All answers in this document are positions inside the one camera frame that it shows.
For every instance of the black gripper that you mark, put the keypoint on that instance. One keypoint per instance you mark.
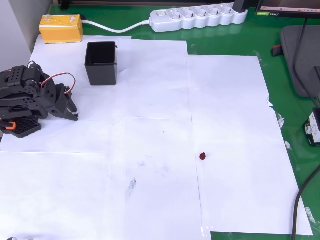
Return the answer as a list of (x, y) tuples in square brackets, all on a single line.
[(61, 103)]

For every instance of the black power plug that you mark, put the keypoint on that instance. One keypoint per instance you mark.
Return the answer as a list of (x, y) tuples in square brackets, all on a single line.
[(240, 6)]

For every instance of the orange clamp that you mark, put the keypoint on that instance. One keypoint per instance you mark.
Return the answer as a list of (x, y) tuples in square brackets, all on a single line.
[(11, 126)]

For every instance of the black red small tag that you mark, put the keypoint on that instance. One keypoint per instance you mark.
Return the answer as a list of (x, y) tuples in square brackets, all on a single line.
[(277, 50)]

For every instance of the grey laptop sleeve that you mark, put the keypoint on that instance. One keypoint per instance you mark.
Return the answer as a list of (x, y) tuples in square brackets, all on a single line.
[(287, 62)]

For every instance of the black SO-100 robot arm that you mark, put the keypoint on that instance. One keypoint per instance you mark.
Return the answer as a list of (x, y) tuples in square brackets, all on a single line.
[(15, 80)]

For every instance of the black square cup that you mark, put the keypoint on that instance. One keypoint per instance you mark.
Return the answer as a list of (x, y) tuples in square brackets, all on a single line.
[(102, 75)]

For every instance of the black stand foot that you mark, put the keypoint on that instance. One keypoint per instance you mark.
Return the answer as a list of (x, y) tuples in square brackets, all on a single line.
[(66, 4)]

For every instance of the small white black device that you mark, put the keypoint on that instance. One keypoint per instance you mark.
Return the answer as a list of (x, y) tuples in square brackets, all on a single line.
[(313, 127)]

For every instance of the yellow cardboard box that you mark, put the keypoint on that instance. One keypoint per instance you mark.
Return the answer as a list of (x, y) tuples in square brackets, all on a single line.
[(61, 30)]

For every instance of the black computer monitor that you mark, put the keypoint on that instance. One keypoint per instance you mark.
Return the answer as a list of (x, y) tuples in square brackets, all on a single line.
[(287, 7)]

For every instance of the white power strip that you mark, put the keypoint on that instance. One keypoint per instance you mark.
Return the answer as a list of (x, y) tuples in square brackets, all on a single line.
[(200, 18)]

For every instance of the white taped paper cover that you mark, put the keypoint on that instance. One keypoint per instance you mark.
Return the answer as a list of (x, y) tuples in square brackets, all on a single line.
[(155, 125)]

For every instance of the red plastic pawn piece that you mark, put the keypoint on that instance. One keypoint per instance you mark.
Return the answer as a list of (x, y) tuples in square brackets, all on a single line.
[(202, 156)]

